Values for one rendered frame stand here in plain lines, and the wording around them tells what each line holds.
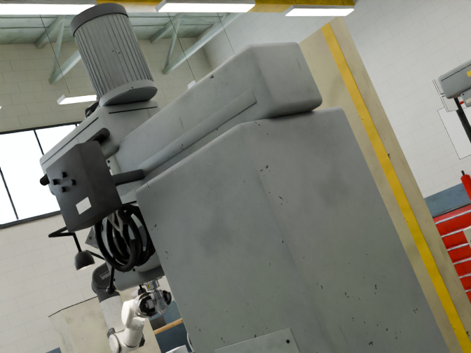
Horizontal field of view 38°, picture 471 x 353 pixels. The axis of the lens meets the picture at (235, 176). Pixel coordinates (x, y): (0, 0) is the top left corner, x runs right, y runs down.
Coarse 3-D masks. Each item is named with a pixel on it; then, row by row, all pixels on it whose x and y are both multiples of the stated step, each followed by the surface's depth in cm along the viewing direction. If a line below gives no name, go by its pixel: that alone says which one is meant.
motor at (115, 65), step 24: (72, 24) 227; (96, 24) 223; (120, 24) 226; (96, 48) 223; (120, 48) 222; (96, 72) 224; (120, 72) 221; (144, 72) 226; (120, 96) 220; (144, 96) 231
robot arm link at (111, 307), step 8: (120, 296) 284; (104, 304) 279; (112, 304) 279; (120, 304) 281; (104, 312) 279; (112, 312) 278; (120, 312) 279; (112, 320) 277; (120, 320) 277; (112, 328) 276; (120, 328) 276; (112, 336) 272; (144, 336) 276; (112, 344) 272; (120, 344) 270
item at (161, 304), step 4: (152, 296) 236; (156, 296) 236; (160, 296) 236; (156, 300) 236; (160, 300) 236; (164, 300) 237; (156, 304) 235; (160, 304) 235; (164, 304) 236; (156, 308) 236; (160, 308) 235; (164, 308) 235
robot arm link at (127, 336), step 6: (126, 330) 265; (132, 330) 262; (120, 336) 272; (126, 336) 266; (132, 336) 264; (138, 336) 266; (120, 342) 271; (126, 342) 268; (132, 342) 267; (138, 342) 269; (126, 348) 270; (132, 348) 270
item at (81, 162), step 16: (80, 144) 191; (96, 144) 195; (64, 160) 196; (80, 160) 190; (96, 160) 193; (48, 176) 203; (64, 176) 196; (80, 176) 192; (96, 176) 191; (64, 192) 198; (80, 192) 193; (96, 192) 189; (112, 192) 192; (64, 208) 200; (80, 208) 194; (96, 208) 189; (112, 208) 191; (80, 224) 196
